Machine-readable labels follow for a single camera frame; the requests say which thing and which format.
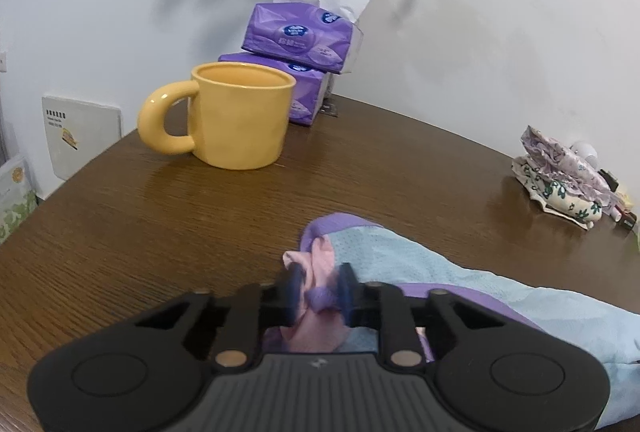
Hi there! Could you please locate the purple ruffled folded cloth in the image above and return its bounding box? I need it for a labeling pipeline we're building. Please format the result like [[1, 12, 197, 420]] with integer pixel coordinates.
[[530, 152, 623, 213]]

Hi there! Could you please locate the pink blue mesh garment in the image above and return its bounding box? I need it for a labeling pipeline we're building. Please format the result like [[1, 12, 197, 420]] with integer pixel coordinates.
[[262, 212, 640, 431]]

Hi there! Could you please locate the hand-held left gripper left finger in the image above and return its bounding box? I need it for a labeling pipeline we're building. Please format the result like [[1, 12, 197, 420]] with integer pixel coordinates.
[[134, 264, 306, 371]]

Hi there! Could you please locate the pink floral folded cloth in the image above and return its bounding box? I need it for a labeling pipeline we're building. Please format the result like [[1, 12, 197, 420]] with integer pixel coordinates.
[[520, 125, 601, 173]]

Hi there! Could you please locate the cream green-flower folded cloth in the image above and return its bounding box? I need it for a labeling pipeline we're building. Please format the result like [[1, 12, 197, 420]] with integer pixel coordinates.
[[511, 157, 603, 230]]

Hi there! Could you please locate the green white packet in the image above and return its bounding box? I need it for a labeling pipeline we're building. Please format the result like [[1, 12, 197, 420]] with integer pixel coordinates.
[[0, 152, 38, 243]]

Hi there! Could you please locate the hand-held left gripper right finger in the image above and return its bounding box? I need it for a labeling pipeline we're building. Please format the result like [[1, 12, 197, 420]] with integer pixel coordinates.
[[338, 263, 506, 369]]

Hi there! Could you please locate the yellow mug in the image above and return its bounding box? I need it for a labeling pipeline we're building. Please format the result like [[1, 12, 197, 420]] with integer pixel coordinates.
[[137, 61, 297, 170]]

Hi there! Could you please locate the white robot speaker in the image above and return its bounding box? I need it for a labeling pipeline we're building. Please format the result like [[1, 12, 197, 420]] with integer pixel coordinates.
[[570, 141, 598, 168]]

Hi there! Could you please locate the open purple tissue pack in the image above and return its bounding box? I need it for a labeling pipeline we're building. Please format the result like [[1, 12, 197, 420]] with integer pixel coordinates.
[[241, 0, 375, 74]]

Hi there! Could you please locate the white wall panel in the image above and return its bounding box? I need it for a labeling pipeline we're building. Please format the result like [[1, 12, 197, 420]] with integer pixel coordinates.
[[41, 95, 123, 182]]

